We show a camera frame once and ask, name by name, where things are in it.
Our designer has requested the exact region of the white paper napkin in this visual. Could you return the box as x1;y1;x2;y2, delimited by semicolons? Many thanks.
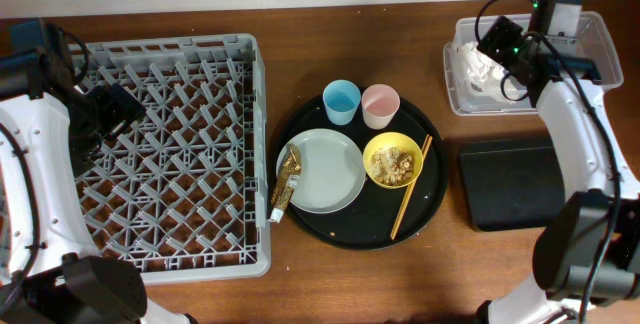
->
454;41;507;102

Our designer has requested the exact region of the yellow plastic bowl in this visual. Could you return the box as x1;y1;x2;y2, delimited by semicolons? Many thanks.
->
363;132;423;189

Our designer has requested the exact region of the food scraps and rice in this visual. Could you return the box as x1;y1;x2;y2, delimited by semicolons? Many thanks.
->
369;146;414;186

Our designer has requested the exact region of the gold snack wrapper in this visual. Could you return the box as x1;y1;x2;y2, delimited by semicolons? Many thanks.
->
269;144;302;223

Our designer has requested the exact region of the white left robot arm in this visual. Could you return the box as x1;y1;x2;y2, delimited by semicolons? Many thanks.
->
1;19;190;323

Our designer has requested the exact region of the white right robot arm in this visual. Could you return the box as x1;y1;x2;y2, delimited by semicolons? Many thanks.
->
474;0;639;324

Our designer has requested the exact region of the clear plastic waste bin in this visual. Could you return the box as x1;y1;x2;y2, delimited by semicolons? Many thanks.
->
444;12;624;116

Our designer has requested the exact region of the grey plastic dishwasher rack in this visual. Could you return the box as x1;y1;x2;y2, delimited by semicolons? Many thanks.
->
71;34;271;285

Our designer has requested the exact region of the pink plastic cup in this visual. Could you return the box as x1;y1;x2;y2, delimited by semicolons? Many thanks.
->
361;84;400;130

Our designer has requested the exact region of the black rectangular tray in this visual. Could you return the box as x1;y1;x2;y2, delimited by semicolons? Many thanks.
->
458;137;565;232

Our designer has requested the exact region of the light blue plastic cup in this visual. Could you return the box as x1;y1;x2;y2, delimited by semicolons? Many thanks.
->
322;79;361;125

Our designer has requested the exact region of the wooden chopstick right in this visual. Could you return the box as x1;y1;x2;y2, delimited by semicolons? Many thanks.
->
390;135;433;241

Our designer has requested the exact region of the round black serving tray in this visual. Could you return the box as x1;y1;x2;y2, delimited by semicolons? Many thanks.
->
270;95;448;250

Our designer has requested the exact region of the grey round plate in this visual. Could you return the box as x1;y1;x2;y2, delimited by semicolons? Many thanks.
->
288;128;367;214

